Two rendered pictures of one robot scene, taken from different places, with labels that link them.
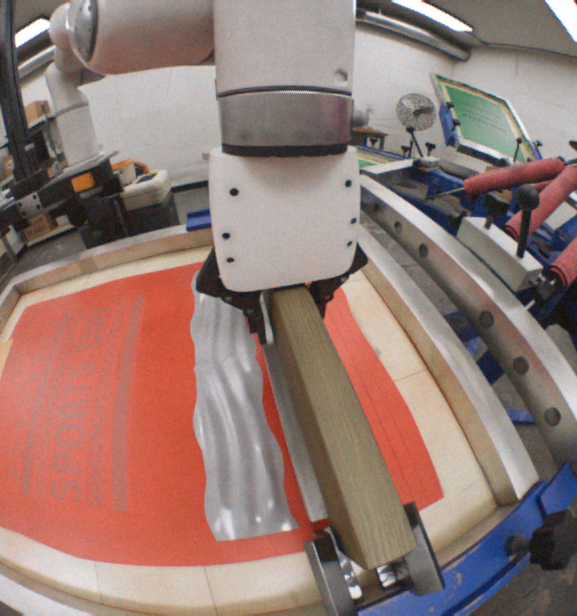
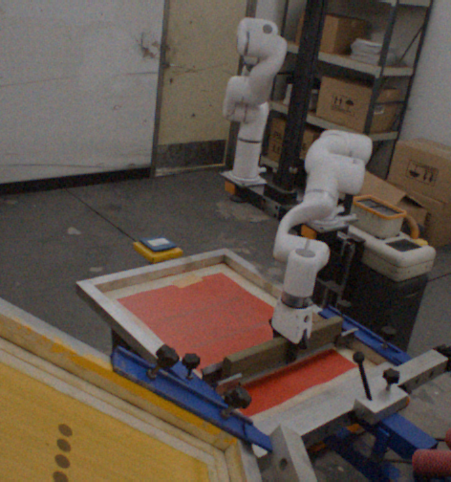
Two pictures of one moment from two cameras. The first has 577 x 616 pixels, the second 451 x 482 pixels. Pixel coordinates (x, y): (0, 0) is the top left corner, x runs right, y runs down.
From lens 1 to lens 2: 1.50 m
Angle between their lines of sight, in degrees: 53
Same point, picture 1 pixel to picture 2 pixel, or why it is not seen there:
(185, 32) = not seen: hidden behind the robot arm
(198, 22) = not seen: hidden behind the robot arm
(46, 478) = (177, 325)
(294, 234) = (285, 320)
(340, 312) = (313, 382)
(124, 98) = not seen: outside the picture
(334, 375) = (263, 347)
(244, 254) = (276, 317)
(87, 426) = (208, 330)
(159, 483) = (210, 353)
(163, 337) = (259, 337)
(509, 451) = (269, 422)
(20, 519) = (150, 321)
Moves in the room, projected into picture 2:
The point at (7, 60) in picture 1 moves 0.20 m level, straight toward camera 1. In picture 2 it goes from (303, 86) to (297, 97)
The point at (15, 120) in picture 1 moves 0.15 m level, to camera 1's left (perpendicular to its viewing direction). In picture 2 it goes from (291, 142) to (271, 130)
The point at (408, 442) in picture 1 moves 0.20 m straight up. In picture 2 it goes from (265, 405) to (278, 335)
